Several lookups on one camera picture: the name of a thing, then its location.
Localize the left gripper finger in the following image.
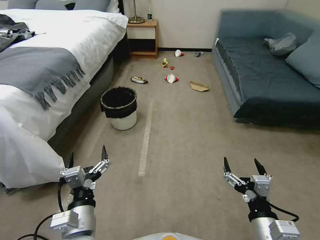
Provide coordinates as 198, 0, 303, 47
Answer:
89, 145, 111, 175
59, 152, 75, 184

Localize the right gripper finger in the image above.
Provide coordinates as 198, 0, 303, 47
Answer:
254, 158, 273, 179
223, 157, 246, 187

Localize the pale floor tape strip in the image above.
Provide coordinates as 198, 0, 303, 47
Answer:
138, 99, 154, 177

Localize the white trash can black liner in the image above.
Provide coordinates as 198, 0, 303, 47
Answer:
100, 86, 138, 130

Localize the dark blue sofa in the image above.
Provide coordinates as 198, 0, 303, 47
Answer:
211, 9, 320, 130

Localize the white robot front shell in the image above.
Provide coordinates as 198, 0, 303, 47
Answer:
132, 232, 201, 240

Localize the bed with grey base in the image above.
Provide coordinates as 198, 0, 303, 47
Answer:
0, 0, 130, 194

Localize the dark shiny snack wrapper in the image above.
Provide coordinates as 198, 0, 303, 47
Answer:
130, 75, 149, 84

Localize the grey fringed blanket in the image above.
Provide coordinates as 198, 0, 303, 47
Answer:
0, 46, 86, 111

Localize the brown paper bag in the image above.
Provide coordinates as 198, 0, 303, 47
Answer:
189, 80, 211, 93

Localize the crushed white red paper cup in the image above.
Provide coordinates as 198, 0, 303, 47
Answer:
164, 73, 180, 84

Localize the blue sofa cushion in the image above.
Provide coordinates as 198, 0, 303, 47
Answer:
285, 32, 320, 88

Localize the grey crumpled plastic bag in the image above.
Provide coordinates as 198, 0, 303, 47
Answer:
263, 32, 298, 56

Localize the white duvet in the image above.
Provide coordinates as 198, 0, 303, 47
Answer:
0, 9, 129, 188

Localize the wooden nightstand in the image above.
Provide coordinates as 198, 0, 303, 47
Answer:
126, 19, 159, 59

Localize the dark crumpled clothing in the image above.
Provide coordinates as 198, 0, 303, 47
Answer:
0, 14, 36, 52

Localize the brass lamp base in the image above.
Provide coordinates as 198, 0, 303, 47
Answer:
127, 0, 146, 24

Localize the white pillow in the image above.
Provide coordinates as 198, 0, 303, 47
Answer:
106, 0, 121, 14

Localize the grey-blue pillow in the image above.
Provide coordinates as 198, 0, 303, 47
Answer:
0, 0, 38, 10

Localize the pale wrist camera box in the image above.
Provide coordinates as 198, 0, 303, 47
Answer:
250, 175, 272, 198
63, 166, 87, 188

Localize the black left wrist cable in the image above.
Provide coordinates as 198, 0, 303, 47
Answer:
58, 182, 66, 213

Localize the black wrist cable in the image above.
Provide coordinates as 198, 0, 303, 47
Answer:
260, 194, 300, 222
58, 182, 66, 213

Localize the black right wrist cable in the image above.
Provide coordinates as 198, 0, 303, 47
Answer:
260, 194, 300, 222

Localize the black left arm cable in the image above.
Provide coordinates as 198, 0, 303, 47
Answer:
18, 214, 54, 240

